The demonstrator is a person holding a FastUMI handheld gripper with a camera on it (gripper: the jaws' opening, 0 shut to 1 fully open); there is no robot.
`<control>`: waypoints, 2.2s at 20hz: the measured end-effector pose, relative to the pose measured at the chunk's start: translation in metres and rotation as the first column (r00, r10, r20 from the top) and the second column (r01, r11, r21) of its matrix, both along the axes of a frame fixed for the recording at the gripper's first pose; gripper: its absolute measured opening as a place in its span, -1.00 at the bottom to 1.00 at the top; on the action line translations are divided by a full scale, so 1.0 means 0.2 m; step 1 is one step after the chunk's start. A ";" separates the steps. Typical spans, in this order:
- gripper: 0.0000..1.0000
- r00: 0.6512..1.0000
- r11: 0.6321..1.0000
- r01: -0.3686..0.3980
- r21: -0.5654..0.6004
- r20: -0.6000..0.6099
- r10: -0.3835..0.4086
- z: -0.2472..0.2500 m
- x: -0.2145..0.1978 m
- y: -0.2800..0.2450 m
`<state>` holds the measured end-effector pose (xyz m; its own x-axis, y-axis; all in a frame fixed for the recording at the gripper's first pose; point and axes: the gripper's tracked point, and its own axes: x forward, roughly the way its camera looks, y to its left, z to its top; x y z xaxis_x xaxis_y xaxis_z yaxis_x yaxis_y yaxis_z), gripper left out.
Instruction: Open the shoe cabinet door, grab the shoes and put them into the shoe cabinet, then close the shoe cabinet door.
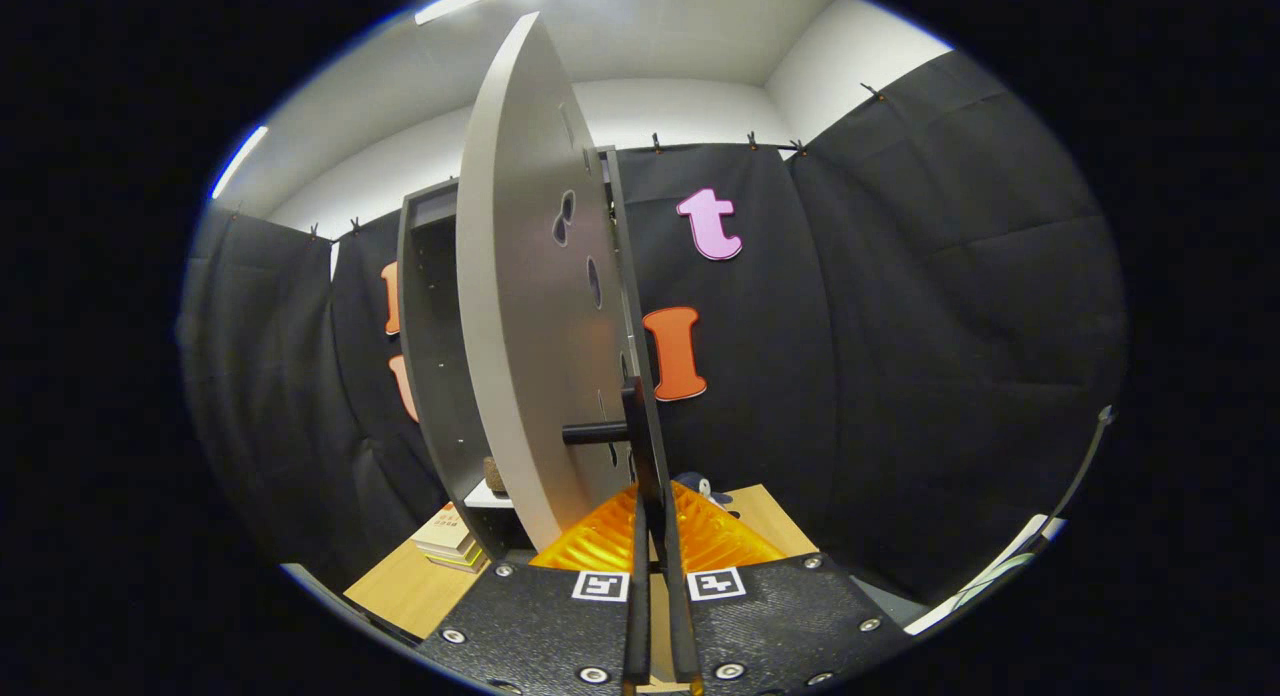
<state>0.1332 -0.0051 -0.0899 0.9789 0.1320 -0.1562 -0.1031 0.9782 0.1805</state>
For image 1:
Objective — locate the beige shoe cabinet door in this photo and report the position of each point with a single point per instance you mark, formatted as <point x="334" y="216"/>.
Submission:
<point x="520" y="276"/>

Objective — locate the thin black pole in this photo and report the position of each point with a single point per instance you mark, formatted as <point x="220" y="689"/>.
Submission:
<point x="1105" y="414"/>

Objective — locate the brown fuzzy shoe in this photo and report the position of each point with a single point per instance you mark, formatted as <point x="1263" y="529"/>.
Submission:
<point x="494" y="474"/>

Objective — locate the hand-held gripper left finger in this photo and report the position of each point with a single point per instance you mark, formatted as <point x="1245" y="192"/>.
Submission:
<point x="637" y="616"/>

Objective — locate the yellow edged book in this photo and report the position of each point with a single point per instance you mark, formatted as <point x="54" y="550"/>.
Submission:
<point x="455" y="556"/>

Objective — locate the dark blue white object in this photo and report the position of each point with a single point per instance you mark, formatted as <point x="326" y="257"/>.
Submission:
<point x="693" y="481"/>

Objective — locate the tan cover book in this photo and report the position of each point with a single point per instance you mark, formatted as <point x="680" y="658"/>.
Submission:
<point x="445" y="526"/>

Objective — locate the black backdrop cloth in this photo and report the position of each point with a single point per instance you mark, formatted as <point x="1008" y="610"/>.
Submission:
<point x="900" y="326"/>

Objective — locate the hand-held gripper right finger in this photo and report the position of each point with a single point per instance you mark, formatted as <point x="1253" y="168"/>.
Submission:
<point x="678" y="616"/>

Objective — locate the white board edge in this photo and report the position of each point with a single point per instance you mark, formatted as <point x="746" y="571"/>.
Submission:
<point x="1048" y="528"/>

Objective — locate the dark grey shoe cabinet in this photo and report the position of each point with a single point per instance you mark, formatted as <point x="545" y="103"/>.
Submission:
<point x="435" y="326"/>

